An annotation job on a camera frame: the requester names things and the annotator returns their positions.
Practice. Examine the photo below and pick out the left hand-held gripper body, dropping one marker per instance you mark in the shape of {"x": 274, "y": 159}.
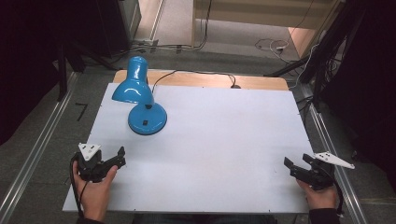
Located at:
{"x": 93, "y": 169}

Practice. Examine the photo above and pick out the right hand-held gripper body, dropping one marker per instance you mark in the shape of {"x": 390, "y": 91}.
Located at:
{"x": 317, "y": 175}

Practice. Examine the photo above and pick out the blue desk lamp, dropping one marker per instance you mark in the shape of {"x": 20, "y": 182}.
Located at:
{"x": 137, "y": 88}

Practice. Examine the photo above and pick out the person's right hand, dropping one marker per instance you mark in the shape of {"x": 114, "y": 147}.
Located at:
{"x": 320, "y": 197}

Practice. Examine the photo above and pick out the person's left hand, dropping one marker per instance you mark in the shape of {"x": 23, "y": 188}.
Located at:
{"x": 93, "y": 196}

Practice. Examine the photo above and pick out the black curtain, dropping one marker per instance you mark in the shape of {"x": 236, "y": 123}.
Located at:
{"x": 370, "y": 93}
{"x": 25, "y": 62}

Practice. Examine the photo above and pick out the black cabinet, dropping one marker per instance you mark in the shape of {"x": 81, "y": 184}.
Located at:
{"x": 99, "y": 25}

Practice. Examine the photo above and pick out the light wooden furniture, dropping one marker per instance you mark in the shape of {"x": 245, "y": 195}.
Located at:
{"x": 264, "y": 14}

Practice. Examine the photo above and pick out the aluminium floor rail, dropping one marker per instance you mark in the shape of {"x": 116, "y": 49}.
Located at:
{"x": 40, "y": 140}
{"x": 330, "y": 146}

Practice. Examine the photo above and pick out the black metal frame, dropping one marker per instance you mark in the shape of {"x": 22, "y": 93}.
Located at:
{"x": 323, "y": 56}

